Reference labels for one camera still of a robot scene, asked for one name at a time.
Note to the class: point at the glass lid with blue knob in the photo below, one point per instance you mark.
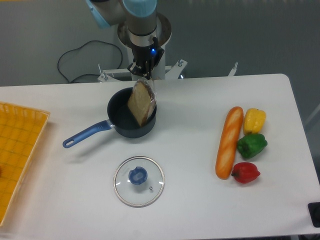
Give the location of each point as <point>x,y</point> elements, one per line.
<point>138,181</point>

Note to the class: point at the dark pot with blue handle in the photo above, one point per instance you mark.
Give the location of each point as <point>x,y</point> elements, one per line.
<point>120,118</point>

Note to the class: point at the toast slice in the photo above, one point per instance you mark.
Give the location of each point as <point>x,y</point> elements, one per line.
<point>142,101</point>

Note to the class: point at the black box at table edge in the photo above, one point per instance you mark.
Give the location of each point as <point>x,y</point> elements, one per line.
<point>314,212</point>

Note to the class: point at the red bell pepper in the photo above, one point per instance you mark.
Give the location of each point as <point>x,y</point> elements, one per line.
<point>245,172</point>

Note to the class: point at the orange baguette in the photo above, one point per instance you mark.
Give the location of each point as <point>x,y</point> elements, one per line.
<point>228,142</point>

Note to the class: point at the yellow bell pepper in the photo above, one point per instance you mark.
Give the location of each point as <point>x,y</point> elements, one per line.
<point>254,120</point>

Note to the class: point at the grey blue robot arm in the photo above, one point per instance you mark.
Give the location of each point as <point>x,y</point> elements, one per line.
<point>143,28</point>

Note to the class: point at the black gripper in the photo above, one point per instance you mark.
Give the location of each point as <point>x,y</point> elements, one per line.
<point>146,57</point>

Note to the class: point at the green bell pepper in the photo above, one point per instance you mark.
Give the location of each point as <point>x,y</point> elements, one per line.
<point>251,145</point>

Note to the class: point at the yellow wicker basket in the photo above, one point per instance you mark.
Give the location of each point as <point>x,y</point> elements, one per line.
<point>21,128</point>

